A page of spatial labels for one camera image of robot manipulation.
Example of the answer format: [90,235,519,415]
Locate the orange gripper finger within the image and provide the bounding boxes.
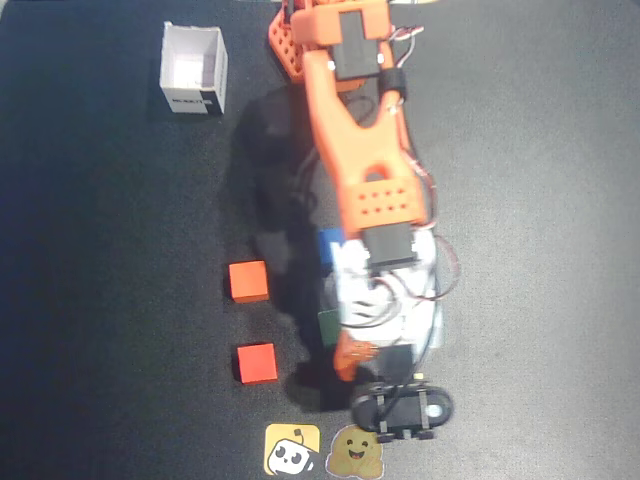
[332,333,380,384]

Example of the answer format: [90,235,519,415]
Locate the white gripper body with motor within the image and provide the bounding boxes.
[372,322,446,382]

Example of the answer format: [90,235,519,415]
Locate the green wooden cube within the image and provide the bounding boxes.
[316,308,342,348]

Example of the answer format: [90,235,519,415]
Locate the red wooden cube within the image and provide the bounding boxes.
[236,342,279,386]

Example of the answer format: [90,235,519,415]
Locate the blue wooden cube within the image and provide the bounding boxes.
[318,228,352,267]

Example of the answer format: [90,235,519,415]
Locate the orange wooden cube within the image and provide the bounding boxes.
[228,260,271,305]

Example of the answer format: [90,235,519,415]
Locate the black webcam on gripper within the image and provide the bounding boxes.
[348,380,455,443]

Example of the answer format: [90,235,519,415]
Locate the hugging face emoji sticker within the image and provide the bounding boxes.
[325,424,387,479]

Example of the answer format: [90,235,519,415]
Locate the yellow panda robot sticker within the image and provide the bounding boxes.
[263,423,323,477]

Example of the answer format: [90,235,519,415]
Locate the dark grey table mat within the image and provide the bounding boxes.
[0,0,640,480]

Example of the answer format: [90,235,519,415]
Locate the white open cardboard box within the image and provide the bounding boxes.
[158,21,229,117]

